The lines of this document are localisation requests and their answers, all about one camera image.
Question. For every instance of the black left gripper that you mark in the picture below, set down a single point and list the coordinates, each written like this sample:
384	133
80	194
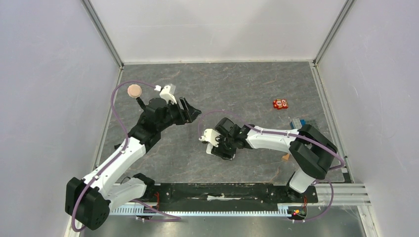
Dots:
190	113

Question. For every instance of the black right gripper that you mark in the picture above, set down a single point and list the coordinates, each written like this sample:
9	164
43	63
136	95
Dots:
223	149

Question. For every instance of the white remote control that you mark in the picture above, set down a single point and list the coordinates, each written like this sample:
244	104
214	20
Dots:
209	148

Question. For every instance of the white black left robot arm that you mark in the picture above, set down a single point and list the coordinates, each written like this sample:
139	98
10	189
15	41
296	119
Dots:
91	199

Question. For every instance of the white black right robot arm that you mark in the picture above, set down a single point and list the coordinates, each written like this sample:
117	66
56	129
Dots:
313	152

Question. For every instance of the blue grey toy brick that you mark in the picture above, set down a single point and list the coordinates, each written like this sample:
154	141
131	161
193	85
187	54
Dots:
297	123

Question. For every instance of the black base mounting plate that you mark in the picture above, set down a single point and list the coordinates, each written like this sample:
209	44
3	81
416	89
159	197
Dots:
224	196

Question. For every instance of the grey studded baseplate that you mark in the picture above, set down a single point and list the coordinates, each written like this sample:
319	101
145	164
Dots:
311	122

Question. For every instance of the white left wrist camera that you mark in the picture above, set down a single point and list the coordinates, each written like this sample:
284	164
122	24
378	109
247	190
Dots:
167	93

